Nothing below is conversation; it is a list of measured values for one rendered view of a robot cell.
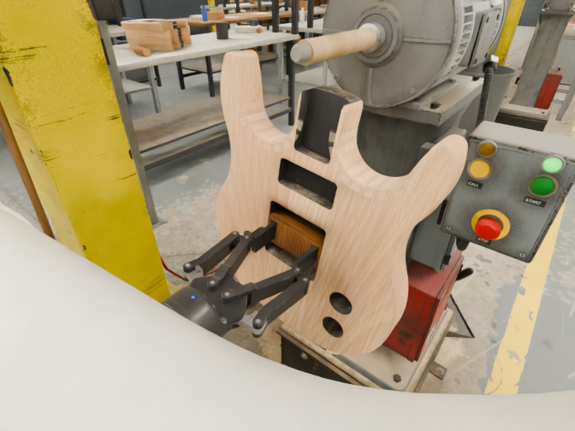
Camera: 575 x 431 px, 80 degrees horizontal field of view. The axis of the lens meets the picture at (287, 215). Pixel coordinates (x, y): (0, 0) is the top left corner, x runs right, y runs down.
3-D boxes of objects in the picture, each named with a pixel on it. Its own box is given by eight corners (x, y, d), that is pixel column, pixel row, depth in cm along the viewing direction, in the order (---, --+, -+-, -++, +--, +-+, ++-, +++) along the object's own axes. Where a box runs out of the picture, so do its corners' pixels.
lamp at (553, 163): (536, 170, 53) (544, 152, 51) (560, 176, 51) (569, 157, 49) (536, 172, 52) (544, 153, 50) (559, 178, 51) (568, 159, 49)
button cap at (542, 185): (528, 188, 55) (536, 171, 53) (550, 194, 54) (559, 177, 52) (526, 191, 54) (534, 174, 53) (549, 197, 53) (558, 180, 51)
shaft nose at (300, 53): (294, 57, 47) (299, 39, 46) (308, 65, 47) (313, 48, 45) (286, 59, 46) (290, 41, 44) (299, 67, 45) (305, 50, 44)
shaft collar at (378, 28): (357, 44, 61) (368, 16, 58) (378, 56, 60) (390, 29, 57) (352, 45, 60) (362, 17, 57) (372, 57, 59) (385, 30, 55)
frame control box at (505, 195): (443, 198, 89) (473, 97, 75) (538, 228, 78) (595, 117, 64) (405, 245, 74) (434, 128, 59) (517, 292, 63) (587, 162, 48)
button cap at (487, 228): (476, 226, 63) (483, 208, 61) (500, 234, 61) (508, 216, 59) (470, 236, 61) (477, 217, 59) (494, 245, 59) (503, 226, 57)
